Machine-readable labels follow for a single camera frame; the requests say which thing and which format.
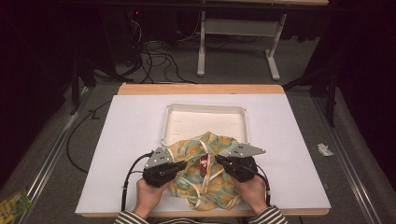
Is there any person's right hand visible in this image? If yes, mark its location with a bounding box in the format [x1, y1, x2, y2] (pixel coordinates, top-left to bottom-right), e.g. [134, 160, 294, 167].
[232, 175, 269, 215]

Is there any red can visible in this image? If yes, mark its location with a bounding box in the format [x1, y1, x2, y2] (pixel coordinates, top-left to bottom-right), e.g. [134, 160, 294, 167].
[197, 154, 211, 172]

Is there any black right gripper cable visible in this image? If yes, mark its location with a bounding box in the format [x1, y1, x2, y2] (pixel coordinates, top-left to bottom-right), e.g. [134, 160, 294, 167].
[248, 167, 272, 208]

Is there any wooden table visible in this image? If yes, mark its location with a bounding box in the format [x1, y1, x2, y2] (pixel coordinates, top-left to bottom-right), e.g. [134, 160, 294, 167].
[75, 82, 332, 218]

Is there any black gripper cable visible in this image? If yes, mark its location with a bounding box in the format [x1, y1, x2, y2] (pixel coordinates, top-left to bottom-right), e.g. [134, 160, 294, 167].
[120, 151, 155, 213]
[248, 167, 272, 208]

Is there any white plastic tray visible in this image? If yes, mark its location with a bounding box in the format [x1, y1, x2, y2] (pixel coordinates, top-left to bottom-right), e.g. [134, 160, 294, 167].
[161, 103, 251, 147]

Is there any black floor cable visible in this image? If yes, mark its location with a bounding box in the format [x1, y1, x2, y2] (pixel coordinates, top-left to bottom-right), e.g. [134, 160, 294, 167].
[65, 101, 111, 175]

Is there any white metal desk frame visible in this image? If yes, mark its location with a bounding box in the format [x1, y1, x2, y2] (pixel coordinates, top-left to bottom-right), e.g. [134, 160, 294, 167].
[196, 0, 330, 82]

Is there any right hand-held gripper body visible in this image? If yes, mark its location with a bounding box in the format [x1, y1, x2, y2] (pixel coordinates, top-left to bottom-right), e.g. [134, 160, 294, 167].
[222, 142, 266, 183]

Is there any green yellow packet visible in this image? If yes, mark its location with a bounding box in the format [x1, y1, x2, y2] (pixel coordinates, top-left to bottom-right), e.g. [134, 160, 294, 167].
[0, 189, 33, 224]

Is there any crumpled white paper scrap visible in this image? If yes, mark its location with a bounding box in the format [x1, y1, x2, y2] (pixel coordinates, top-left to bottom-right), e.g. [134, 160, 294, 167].
[317, 143, 335, 157]

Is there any lemon print cloth bag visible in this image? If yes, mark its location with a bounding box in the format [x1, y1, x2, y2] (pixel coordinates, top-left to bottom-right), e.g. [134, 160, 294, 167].
[166, 131, 247, 212]

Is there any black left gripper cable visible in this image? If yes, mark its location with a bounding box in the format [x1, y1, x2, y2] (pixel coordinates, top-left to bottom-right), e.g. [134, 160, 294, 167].
[120, 151, 155, 213]

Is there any white table cover sheet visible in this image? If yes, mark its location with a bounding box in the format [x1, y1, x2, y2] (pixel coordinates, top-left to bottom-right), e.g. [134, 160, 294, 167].
[75, 93, 332, 215]

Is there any black stand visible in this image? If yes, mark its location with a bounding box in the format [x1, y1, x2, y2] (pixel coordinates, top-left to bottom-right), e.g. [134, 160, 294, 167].
[281, 68, 339, 128]
[69, 59, 97, 116]

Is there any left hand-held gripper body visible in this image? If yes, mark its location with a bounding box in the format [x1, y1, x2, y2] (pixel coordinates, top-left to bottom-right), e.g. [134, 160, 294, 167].
[142, 147, 180, 189]

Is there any metal floor rail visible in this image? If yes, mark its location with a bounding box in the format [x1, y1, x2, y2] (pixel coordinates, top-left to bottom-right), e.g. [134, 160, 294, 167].
[311, 96, 377, 224]
[12, 87, 92, 224]

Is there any person's left hand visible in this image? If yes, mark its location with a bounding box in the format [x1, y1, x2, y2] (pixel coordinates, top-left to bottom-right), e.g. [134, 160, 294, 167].
[134, 178, 172, 218]

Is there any bundle of black cables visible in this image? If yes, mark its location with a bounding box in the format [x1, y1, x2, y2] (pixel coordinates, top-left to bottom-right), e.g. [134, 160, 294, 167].
[124, 12, 197, 84]

